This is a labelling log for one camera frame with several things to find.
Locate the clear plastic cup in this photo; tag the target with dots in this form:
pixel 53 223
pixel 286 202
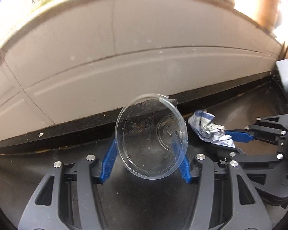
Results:
pixel 151 136

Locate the silver blue wrapper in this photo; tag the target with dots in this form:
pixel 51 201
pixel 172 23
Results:
pixel 201 122

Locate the terracotta pot on sill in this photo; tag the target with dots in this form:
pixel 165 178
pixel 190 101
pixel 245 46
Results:
pixel 266 13

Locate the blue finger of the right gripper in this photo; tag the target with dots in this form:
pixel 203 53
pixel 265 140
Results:
pixel 225 151
pixel 241 136

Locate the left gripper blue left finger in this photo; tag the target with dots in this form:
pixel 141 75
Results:
pixel 93 169

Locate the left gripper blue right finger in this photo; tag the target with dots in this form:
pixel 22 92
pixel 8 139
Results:
pixel 200 215

